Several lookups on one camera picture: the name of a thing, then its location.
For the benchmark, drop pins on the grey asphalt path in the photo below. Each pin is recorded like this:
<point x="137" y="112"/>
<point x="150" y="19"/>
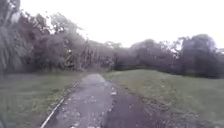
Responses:
<point x="96" y="106"/>

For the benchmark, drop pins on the wood of trees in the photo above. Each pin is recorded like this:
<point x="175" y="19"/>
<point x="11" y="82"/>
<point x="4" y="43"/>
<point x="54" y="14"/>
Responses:
<point x="66" y="50"/>

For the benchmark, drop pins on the grass field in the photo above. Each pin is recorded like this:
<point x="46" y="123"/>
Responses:
<point x="180" y="90"/>

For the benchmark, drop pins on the pale kerb edge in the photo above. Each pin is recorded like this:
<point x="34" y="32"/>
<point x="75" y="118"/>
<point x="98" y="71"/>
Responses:
<point x="53" y="112"/>

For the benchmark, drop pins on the grass verge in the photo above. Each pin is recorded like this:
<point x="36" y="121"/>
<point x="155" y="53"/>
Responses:
<point x="26" y="96"/>

